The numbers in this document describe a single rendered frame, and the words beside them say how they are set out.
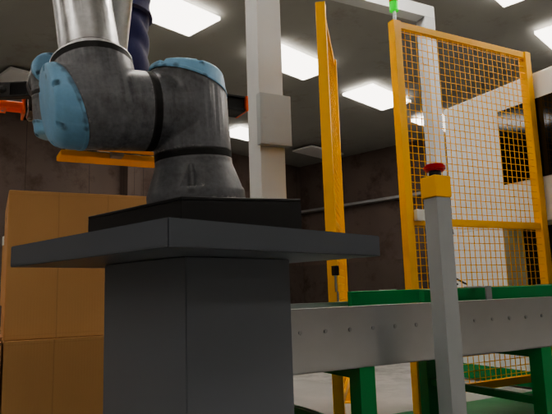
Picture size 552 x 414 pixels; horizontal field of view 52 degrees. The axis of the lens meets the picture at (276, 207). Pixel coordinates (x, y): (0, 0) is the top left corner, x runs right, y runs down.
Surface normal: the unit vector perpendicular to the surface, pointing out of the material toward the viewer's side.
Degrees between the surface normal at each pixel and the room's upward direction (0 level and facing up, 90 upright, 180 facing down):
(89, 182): 90
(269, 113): 90
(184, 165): 74
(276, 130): 90
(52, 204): 90
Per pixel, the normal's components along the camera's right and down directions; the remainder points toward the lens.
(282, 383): 0.73, -0.12
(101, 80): 0.44, -0.42
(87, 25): 0.20, -0.40
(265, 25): 0.47, -0.14
